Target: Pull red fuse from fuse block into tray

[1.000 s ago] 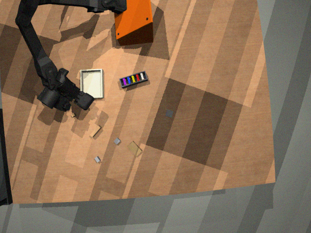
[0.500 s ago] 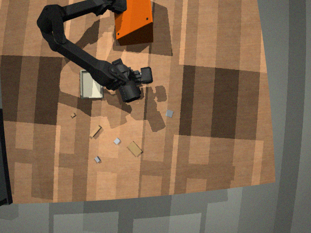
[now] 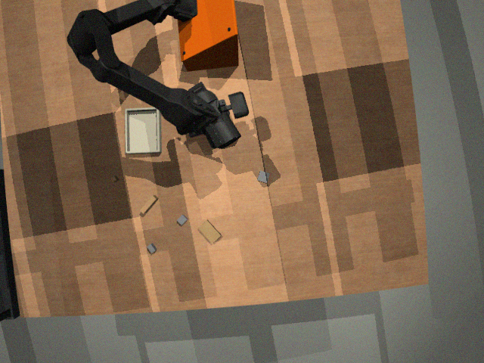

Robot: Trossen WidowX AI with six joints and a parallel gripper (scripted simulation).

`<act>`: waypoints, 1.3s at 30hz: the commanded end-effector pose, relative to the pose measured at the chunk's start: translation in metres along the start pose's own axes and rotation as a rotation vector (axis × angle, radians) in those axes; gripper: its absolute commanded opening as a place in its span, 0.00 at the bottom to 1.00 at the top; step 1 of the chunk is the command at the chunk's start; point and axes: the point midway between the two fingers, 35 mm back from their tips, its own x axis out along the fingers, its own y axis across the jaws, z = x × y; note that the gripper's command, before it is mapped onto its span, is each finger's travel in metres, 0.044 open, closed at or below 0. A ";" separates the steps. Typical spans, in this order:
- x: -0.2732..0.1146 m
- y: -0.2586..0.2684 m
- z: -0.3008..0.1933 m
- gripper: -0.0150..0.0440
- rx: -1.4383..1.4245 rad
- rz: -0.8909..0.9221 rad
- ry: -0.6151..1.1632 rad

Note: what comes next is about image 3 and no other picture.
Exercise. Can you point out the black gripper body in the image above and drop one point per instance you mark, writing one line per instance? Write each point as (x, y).
(238, 105)

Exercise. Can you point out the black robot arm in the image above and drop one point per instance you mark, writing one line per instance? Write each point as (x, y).
(93, 29)

